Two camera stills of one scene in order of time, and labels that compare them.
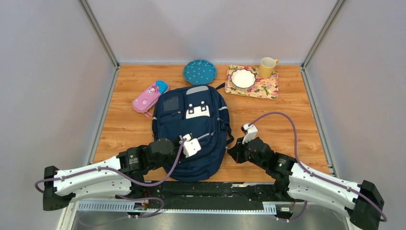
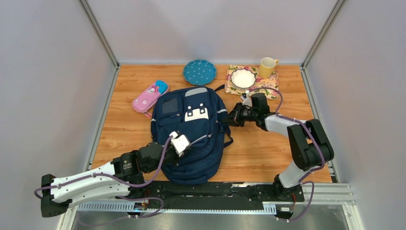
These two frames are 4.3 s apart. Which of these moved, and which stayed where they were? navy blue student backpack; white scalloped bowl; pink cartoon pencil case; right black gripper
Moved: right black gripper
Stayed: navy blue student backpack; white scalloped bowl; pink cartoon pencil case
